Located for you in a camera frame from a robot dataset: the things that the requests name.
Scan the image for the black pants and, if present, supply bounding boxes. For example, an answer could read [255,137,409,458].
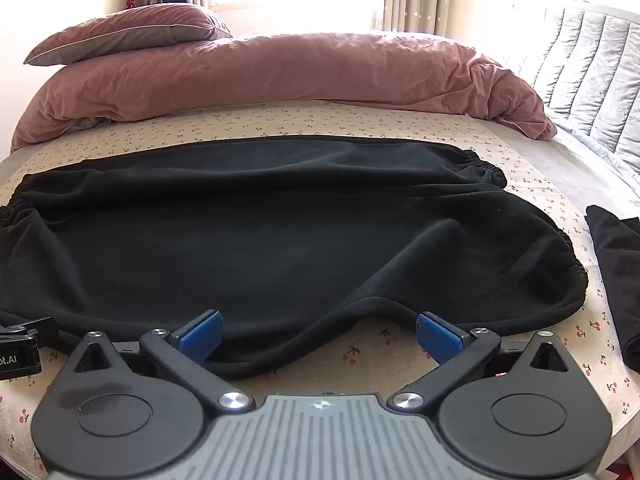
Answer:
[1,136,588,378]

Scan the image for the pink grey pillow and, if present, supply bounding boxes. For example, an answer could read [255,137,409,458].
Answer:
[24,3,232,66]

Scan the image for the grey quilted headboard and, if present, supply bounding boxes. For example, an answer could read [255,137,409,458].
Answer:
[518,4,639,179]

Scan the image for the grey bed sheet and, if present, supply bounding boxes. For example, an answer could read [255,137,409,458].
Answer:
[480,120,639,242]

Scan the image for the cherry print bed cloth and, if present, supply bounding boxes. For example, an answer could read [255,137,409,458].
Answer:
[1,102,639,479]

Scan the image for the pink duvet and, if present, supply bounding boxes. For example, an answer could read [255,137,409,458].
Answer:
[11,32,556,151]

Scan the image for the folded black garment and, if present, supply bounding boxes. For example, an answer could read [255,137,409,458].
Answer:
[586,205,640,372]

